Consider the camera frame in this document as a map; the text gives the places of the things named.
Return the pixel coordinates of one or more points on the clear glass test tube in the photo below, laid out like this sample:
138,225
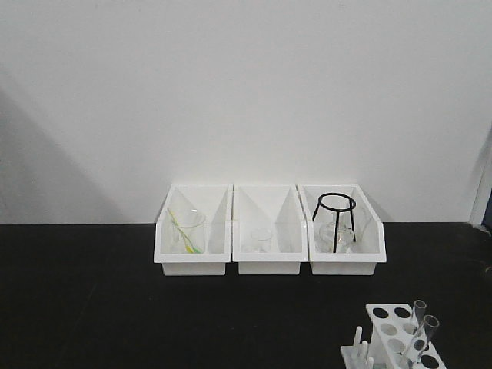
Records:
417,315
419,341

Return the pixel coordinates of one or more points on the white test tube rack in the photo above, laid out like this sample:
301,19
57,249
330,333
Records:
390,336

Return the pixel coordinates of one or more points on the white middle storage bin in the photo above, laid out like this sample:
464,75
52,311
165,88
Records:
278,208

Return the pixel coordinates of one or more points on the white storage bin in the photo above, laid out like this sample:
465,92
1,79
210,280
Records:
193,230
369,248
278,208

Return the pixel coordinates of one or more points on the small clear glass beaker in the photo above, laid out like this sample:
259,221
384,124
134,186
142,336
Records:
261,240

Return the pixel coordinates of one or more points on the white left storage bin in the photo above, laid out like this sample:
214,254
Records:
193,230

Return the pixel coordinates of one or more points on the yellow green plastic stirrer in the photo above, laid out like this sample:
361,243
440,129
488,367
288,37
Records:
184,238

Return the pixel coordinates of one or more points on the clear glass flask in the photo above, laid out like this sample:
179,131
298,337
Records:
335,237

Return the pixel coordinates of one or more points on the white right storage bin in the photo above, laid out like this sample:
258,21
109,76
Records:
369,248

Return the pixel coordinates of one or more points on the black wire tripod stand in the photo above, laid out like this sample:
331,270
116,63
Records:
351,205

